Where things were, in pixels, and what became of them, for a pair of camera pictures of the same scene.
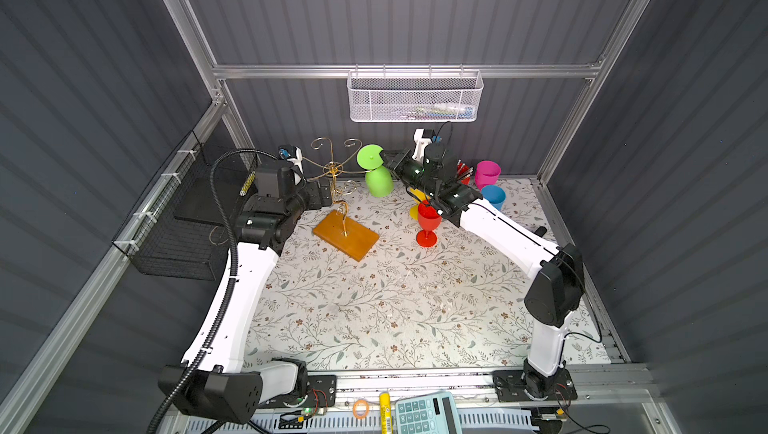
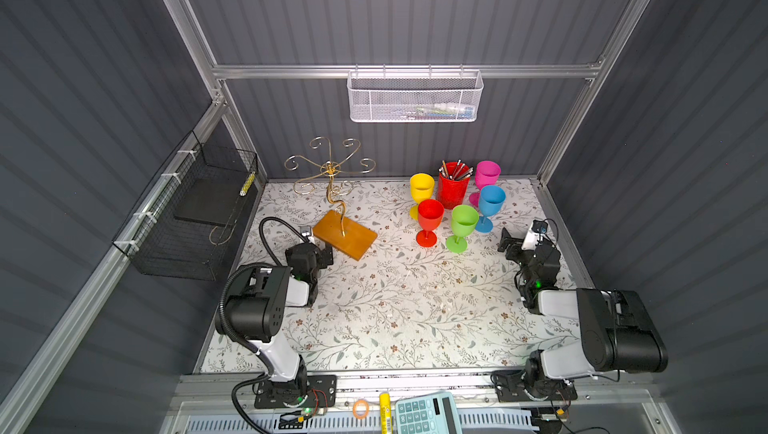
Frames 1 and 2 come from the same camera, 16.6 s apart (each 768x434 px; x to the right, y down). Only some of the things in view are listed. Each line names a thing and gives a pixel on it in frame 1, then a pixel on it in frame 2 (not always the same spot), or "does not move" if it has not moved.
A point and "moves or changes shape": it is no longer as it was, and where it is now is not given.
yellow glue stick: x=385 y=412 does not move
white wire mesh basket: x=409 y=96 does not move
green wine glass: x=378 y=180 → x=464 y=219
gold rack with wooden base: x=336 y=229 does not move
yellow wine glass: x=414 y=208 moves or changes shape
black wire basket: x=176 y=229 does not move
